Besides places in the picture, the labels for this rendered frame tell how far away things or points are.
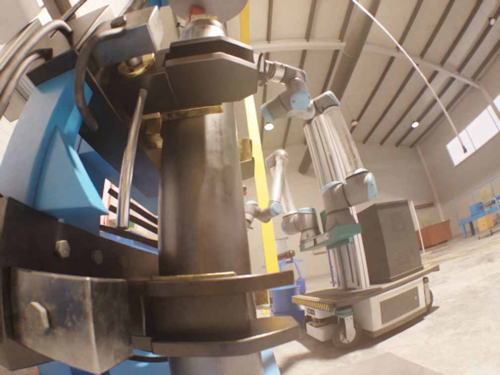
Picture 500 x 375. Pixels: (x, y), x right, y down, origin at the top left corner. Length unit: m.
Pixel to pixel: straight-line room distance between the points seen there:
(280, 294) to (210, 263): 1.65
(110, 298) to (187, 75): 0.41
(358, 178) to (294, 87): 0.63
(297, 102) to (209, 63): 0.56
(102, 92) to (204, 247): 0.38
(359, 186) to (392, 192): 13.52
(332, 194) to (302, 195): 10.95
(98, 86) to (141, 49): 0.12
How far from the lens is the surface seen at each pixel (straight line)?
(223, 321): 0.30
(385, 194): 14.46
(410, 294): 1.54
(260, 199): 3.21
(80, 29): 0.55
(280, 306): 2.07
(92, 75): 0.49
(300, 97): 0.94
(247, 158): 0.78
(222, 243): 0.45
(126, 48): 0.47
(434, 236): 12.58
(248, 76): 0.49
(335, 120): 1.43
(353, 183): 1.32
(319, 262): 11.77
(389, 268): 1.51
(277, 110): 1.00
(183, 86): 0.51
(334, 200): 1.34
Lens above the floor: 0.53
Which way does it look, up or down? 22 degrees up
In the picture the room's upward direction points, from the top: 7 degrees counter-clockwise
